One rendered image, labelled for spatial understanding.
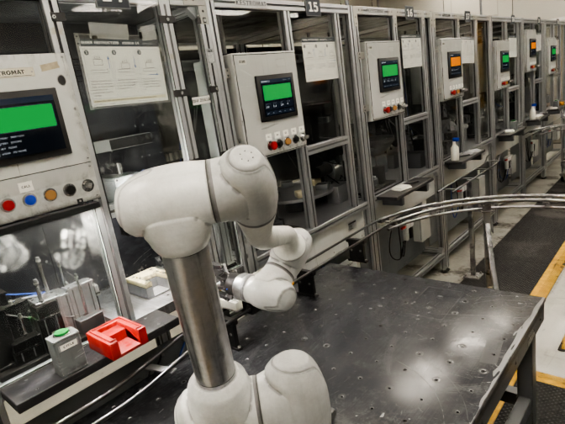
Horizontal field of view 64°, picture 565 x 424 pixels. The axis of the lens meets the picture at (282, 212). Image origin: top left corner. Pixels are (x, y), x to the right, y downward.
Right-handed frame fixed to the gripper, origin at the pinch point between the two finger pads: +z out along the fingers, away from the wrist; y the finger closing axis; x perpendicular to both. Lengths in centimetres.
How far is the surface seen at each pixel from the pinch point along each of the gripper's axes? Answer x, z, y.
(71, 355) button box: 46.8, 5.0, -7.3
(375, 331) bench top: -45, -41, -35
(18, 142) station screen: 41, 16, 55
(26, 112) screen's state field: 37, 16, 63
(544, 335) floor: -185, -70, -102
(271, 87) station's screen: -67, 16, 61
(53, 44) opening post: 23, 20, 82
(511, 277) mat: -258, -32, -101
